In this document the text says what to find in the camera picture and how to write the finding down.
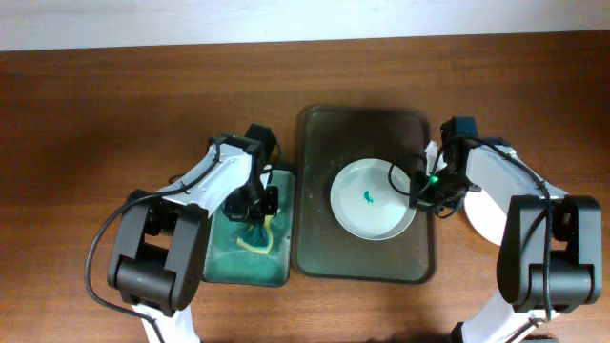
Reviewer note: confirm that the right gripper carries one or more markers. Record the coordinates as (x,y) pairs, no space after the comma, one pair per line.
(424,202)

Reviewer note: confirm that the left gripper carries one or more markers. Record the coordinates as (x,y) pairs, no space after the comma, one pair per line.
(238,213)

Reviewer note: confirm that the green yellow sponge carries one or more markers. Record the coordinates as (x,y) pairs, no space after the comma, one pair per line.
(258,238)

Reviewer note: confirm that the white plate top stained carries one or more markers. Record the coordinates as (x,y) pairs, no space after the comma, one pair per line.
(476,209)

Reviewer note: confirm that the white plate bottom stained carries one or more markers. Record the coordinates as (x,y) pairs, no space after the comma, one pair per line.
(366,200)

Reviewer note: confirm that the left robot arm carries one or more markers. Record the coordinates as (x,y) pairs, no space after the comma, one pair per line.
(159,252)

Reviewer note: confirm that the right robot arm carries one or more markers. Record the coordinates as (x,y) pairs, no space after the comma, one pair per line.
(550,254)

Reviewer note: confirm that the green water tray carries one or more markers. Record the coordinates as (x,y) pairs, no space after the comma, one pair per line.
(226,262)

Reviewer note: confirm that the dark brown serving tray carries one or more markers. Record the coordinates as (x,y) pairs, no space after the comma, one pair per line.
(329,138)

